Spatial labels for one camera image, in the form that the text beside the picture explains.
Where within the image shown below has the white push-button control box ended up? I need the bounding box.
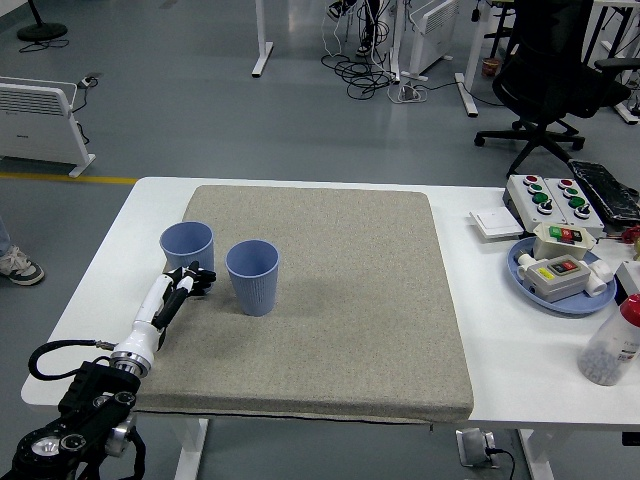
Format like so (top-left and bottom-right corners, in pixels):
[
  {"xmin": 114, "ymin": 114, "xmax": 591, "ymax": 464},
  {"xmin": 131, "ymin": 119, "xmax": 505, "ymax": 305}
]
[
  {"xmin": 505, "ymin": 173, "xmax": 564, "ymax": 234},
  {"xmin": 543, "ymin": 177, "xmax": 607, "ymax": 239}
]

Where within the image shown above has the blue ribbed cup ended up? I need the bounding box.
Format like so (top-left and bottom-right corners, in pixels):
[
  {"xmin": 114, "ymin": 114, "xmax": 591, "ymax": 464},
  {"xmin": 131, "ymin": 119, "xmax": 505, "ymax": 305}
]
[
  {"xmin": 225, "ymin": 240, "xmax": 281, "ymax": 318},
  {"xmin": 159, "ymin": 221, "xmax": 216, "ymax": 275}
]

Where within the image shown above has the black office chair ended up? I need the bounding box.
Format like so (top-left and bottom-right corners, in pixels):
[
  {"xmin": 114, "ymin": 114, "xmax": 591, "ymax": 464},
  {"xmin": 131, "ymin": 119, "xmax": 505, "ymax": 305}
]
[{"xmin": 473, "ymin": 0, "xmax": 640, "ymax": 179}]

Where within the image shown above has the grey yellow-red switch box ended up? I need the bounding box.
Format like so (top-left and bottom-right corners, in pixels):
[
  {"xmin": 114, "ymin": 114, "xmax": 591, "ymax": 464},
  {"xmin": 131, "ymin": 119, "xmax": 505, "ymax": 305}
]
[{"xmin": 516, "ymin": 253, "xmax": 614, "ymax": 304}]

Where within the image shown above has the red wire bundle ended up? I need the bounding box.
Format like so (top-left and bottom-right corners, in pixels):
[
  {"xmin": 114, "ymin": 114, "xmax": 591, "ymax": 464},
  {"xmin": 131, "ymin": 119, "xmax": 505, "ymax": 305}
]
[{"xmin": 605, "ymin": 225, "xmax": 640, "ymax": 247}]

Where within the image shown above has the black wrapped keyboard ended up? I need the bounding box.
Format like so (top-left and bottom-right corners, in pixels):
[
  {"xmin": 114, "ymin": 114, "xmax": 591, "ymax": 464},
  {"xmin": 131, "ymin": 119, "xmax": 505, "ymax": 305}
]
[{"xmin": 568, "ymin": 158, "xmax": 640, "ymax": 225}]

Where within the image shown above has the black floor cable bundle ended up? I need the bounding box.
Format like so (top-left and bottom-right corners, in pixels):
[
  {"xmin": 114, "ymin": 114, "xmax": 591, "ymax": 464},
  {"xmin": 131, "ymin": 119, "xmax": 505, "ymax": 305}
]
[{"xmin": 320, "ymin": 49, "xmax": 401, "ymax": 100}]

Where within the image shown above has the red-capped plastic screw bottle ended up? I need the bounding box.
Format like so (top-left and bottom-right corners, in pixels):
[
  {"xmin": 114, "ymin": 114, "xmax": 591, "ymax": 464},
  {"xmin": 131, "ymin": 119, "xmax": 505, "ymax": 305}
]
[{"xmin": 578, "ymin": 293, "xmax": 640, "ymax": 387}]

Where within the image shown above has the white green-red switch box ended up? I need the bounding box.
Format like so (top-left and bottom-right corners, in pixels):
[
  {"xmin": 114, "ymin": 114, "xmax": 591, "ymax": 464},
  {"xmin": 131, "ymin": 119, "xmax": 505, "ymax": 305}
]
[{"xmin": 531, "ymin": 222, "xmax": 597, "ymax": 262}]

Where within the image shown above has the grey-brown mat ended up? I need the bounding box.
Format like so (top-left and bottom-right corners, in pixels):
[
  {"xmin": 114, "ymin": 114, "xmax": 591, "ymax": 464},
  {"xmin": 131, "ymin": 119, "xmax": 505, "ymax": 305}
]
[{"xmin": 119, "ymin": 184, "xmax": 475, "ymax": 427}]

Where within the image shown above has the grey power box under table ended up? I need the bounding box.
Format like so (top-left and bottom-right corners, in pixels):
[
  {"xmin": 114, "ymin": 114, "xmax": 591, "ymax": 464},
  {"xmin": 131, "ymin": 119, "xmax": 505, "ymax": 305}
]
[{"xmin": 456, "ymin": 428, "xmax": 501, "ymax": 469}]

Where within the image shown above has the white table leg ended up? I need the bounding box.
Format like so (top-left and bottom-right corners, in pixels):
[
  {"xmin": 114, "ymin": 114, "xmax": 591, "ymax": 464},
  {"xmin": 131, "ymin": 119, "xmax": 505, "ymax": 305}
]
[
  {"xmin": 517, "ymin": 428, "xmax": 557, "ymax": 480},
  {"xmin": 172, "ymin": 417, "xmax": 210, "ymax": 480}
]

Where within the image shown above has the blue plate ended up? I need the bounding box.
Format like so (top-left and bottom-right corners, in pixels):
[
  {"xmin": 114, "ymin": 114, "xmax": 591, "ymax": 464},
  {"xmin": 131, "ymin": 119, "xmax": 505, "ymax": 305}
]
[{"xmin": 506, "ymin": 236, "xmax": 618, "ymax": 316}]

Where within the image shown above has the black fan base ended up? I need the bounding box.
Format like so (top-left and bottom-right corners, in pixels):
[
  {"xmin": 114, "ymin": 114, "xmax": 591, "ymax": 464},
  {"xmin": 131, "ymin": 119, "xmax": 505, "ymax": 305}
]
[{"xmin": 17, "ymin": 0, "xmax": 70, "ymax": 43}]

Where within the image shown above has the white wall switch plate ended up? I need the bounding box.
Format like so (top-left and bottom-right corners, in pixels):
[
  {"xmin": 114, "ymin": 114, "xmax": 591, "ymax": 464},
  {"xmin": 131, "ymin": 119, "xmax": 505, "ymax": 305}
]
[{"xmin": 469, "ymin": 206, "xmax": 525, "ymax": 244}]

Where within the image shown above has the white panel heater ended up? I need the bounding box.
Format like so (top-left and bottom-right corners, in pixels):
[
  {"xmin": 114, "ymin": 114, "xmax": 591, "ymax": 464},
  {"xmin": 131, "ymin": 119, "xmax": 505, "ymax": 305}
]
[
  {"xmin": 402, "ymin": 0, "xmax": 461, "ymax": 82},
  {"xmin": 0, "ymin": 76, "xmax": 97, "ymax": 180}
]

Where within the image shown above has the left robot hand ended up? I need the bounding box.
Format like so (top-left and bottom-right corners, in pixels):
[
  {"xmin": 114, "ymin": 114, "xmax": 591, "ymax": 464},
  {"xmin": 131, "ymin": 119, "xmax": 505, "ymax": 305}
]
[{"xmin": 114, "ymin": 260, "xmax": 218, "ymax": 359}]

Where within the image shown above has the person's shoe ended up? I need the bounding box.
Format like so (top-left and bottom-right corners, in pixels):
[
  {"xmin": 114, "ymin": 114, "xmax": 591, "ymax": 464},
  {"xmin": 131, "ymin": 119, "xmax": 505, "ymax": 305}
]
[{"xmin": 0, "ymin": 244, "xmax": 45, "ymax": 288}]

